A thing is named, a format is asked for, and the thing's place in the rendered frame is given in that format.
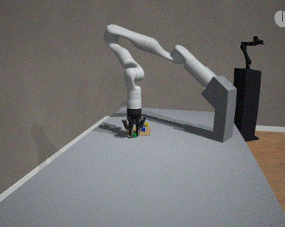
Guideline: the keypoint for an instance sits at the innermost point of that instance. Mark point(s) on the tan square mat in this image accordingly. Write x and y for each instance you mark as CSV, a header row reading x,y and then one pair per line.
x,y
142,133

